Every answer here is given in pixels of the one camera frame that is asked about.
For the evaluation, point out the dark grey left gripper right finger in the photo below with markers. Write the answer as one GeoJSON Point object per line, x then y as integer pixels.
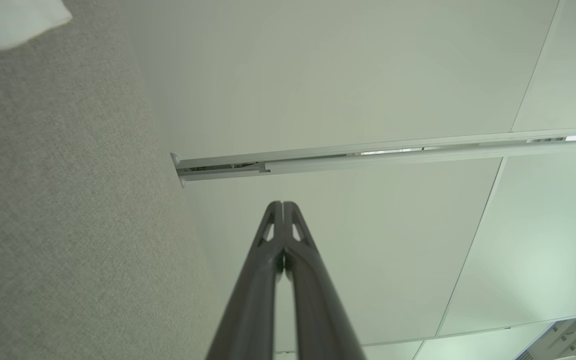
{"type": "Point", "coordinates": [318, 320]}

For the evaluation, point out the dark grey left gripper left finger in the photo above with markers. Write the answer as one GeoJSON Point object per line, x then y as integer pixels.
{"type": "Point", "coordinates": [250, 310]}

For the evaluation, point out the white cloth item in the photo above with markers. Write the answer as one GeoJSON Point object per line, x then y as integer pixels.
{"type": "Point", "coordinates": [8, 22]}

